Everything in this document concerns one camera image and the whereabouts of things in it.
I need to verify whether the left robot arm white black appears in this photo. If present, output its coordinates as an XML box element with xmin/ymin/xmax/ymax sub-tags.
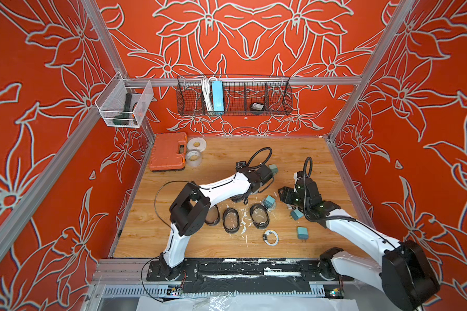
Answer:
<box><xmin>159</xmin><ymin>165</ymin><xmax>274</xmax><ymax>274</ymax></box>

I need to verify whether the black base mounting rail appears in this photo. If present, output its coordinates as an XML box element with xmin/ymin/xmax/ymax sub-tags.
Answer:
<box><xmin>142</xmin><ymin>258</ymin><xmax>354</xmax><ymax>298</ymax></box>

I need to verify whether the black wire wall basket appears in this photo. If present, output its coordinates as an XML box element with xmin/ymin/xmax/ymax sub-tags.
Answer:
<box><xmin>176</xmin><ymin>75</ymin><xmax>293</xmax><ymax>117</ymax></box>

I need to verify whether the white tape roll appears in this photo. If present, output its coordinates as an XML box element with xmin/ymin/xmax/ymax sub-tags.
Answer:
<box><xmin>187</xmin><ymin>137</ymin><xmax>207</xmax><ymax>152</ymax></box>

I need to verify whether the teal wall charger plug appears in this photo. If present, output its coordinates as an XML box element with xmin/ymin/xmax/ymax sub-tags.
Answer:
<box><xmin>269</xmin><ymin>164</ymin><xmax>279</xmax><ymax>175</ymax></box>

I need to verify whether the orange plastic tool case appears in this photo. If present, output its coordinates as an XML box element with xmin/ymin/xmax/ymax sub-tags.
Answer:
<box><xmin>149</xmin><ymin>132</ymin><xmax>188</xmax><ymax>172</ymax></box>

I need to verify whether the white cable in basket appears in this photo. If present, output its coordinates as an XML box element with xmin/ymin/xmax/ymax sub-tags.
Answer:
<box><xmin>200</xmin><ymin>77</ymin><xmax>215</xmax><ymax>114</ymax></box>

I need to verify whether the teal charger near right arm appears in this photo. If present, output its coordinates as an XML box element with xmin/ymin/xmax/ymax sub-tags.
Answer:
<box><xmin>290</xmin><ymin>209</ymin><xmax>304</xmax><ymax>221</ymax></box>

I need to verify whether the teal charger front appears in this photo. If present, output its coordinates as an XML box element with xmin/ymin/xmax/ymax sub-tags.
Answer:
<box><xmin>297</xmin><ymin>227</ymin><xmax>310</xmax><ymax>241</ymax></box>

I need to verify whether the clear acrylic wall box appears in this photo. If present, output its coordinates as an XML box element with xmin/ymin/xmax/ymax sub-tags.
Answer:
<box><xmin>95</xmin><ymin>73</ymin><xmax>154</xmax><ymax>128</ymax></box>

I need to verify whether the dark green flashlight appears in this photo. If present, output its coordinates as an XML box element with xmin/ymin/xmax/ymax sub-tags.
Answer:
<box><xmin>113</xmin><ymin>93</ymin><xmax>132</xmax><ymax>126</ymax></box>

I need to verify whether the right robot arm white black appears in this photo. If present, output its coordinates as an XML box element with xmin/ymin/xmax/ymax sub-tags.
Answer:
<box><xmin>278</xmin><ymin>178</ymin><xmax>441</xmax><ymax>310</ymax></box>

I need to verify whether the clear tape roll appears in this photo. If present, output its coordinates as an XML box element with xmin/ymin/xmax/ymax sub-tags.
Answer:
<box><xmin>185</xmin><ymin>150</ymin><xmax>202</xmax><ymax>167</ymax></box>

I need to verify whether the white coiled cable front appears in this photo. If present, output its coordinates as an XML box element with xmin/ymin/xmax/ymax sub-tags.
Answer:
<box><xmin>262</xmin><ymin>229</ymin><xmax>280</xmax><ymax>247</ymax></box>

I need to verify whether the light blue power bank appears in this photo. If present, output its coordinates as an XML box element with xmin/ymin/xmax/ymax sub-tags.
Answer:
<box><xmin>211</xmin><ymin>80</ymin><xmax>224</xmax><ymax>115</ymax></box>

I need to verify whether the teal charger on cable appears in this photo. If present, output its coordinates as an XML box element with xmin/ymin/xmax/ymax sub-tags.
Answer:
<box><xmin>262</xmin><ymin>195</ymin><xmax>276</xmax><ymax>211</ymax></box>

